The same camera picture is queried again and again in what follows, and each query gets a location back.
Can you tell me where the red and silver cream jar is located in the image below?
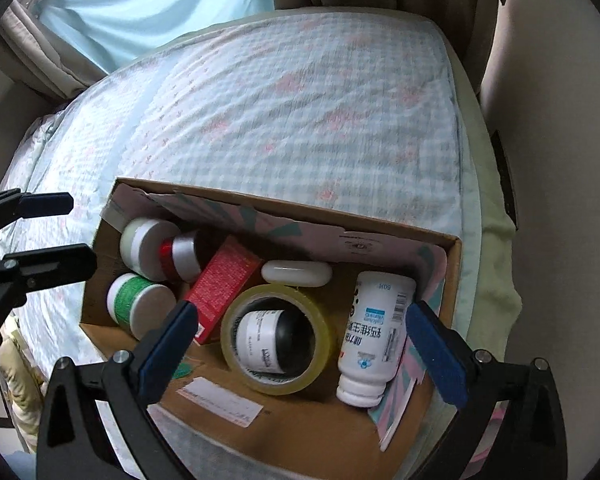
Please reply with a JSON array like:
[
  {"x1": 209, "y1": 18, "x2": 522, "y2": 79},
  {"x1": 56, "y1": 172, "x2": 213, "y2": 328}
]
[{"x1": 158, "y1": 230, "x2": 216, "y2": 283}]

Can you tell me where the white oval soap case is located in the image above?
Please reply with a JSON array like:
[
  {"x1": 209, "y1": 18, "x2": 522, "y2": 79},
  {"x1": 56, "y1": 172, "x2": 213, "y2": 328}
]
[{"x1": 261, "y1": 260, "x2": 332, "y2": 288}]

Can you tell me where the yellow packing tape roll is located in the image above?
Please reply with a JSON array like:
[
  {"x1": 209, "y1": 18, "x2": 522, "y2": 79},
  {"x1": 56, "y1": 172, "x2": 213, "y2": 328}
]
[{"x1": 221, "y1": 284, "x2": 336, "y2": 396}]

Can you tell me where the black and white small bottle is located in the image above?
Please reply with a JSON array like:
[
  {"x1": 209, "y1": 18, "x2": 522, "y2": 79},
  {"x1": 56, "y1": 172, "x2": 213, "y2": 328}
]
[{"x1": 235, "y1": 309, "x2": 314, "y2": 375}]

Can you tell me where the beige drape curtain left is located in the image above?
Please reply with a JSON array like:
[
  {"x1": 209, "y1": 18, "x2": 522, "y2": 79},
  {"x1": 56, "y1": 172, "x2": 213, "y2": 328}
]
[{"x1": 0, "y1": 0, "x2": 106, "y2": 100}]

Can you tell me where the dark green label white jar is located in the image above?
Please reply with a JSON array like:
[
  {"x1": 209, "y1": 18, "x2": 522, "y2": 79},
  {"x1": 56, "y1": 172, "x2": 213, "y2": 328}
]
[{"x1": 106, "y1": 273, "x2": 176, "y2": 340}]

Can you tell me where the cardboard box with pink flaps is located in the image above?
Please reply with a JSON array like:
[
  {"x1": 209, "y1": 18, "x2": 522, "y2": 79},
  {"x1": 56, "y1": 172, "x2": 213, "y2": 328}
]
[{"x1": 81, "y1": 179, "x2": 462, "y2": 479}]

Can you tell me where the pale green white-lidded jar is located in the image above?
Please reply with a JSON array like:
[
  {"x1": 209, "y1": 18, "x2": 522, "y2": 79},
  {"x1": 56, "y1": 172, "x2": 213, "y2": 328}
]
[{"x1": 119, "y1": 217, "x2": 181, "y2": 282}]

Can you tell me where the red rectangular carton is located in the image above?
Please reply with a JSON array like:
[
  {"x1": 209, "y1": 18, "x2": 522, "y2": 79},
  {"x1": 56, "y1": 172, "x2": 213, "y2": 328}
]
[{"x1": 185, "y1": 235, "x2": 263, "y2": 346}]

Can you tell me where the white supplement bottle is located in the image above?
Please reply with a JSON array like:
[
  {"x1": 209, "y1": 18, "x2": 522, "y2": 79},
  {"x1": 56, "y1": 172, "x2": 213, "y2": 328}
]
[{"x1": 336, "y1": 271, "x2": 417, "y2": 408}]

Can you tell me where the checkered floral bed sheet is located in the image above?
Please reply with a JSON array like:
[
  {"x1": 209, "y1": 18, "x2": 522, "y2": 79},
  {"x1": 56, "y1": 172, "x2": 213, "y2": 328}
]
[{"x1": 0, "y1": 8, "x2": 481, "y2": 480}]

